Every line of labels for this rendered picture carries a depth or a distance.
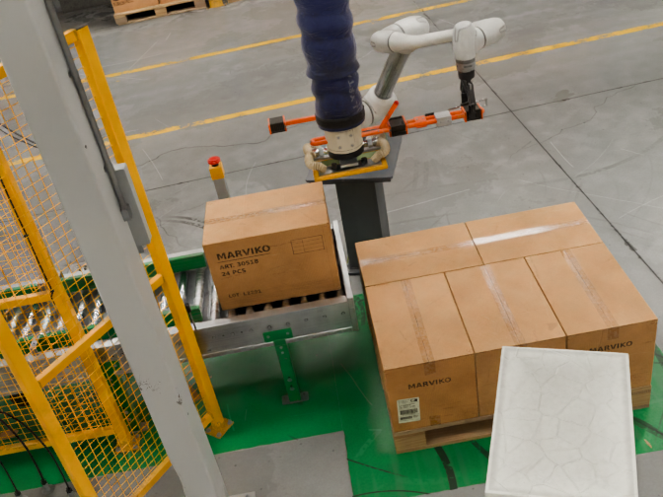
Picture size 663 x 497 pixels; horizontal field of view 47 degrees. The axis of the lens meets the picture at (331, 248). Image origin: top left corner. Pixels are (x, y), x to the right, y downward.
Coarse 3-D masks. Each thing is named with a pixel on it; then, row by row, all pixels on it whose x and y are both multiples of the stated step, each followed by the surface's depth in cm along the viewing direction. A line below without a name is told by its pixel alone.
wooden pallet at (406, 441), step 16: (368, 320) 422; (640, 400) 354; (480, 416) 350; (400, 432) 350; (416, 432) 351; (432, 432) 363; (448, 432) 361; (464, 432) 360; (480, 432) 358; (400, 448) 356; (416, 448) 357
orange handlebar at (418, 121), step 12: (288, 120) 374; (300, 120) 373; (312, 120) 374; (408, 120) 354; (420, 120) 350; (432, 120) 350; (372, 132) 350; (384, 132) 351; (312, 144) 351; (324, 144) 351
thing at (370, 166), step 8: (360, 160) 354; (368, 160) 352; (384, 160) 351; (328, 168) 352; (336, 168) 350; (344, 168) 350; (352, 168) 349; (360, 168) 348; (368, 168) 347; (376, 168) 347; (384, 168) 348; (320, 176) 348; (328, 176) 347; (336, 176) 348; (344, 176) 348
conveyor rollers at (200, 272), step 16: (336, 256) 402; (32, 304) 411; (80, 304) 403; (96, 304) 400; (160, 304) 392; (272, 304) 379; (288, 304) 375; (16, 320) 401; (32, 320) 398; (48, 320) 397; (80, 320) 392; (96, 320) 389
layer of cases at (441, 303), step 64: (384, 256) 395; (448, 256) 386; (512, 256) 378; (576, 256) 370; (384, 320) 354; (448, 320) 347; (512, 320) 340; (576, 320) 334; (640, 320) 327; (384, 384) 353; (448, 384) 336; (640, 384) 348
